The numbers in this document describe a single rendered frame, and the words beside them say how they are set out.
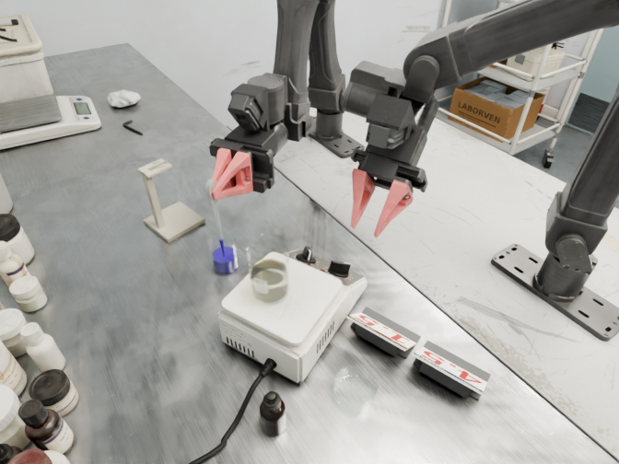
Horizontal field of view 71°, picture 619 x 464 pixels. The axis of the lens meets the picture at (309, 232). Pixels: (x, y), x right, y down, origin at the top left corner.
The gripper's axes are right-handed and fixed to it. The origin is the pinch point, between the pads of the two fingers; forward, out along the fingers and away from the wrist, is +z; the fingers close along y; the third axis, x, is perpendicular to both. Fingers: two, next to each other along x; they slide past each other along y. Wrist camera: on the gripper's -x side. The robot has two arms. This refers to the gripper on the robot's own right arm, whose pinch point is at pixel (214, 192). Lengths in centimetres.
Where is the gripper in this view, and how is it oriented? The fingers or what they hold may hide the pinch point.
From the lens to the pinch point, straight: 64.1
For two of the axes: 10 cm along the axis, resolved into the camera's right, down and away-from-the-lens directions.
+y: 9.2, 2.5, -2.9
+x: -0.1, 7.6, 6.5
